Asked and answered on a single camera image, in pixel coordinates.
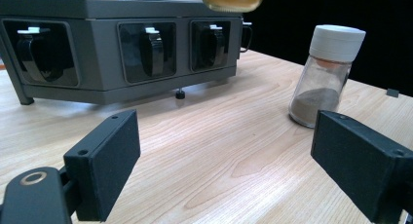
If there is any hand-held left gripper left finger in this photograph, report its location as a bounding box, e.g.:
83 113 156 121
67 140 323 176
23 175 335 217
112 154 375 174
63 108 141 223

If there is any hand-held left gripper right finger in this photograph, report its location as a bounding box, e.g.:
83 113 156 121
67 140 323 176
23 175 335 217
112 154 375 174
310 110 413 224

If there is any spice jar with grey-brown powder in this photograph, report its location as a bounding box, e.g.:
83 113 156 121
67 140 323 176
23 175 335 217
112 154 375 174
288 23 367 130

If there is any spice jar with orange powder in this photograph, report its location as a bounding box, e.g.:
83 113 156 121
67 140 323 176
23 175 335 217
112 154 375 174
201 0 265 14

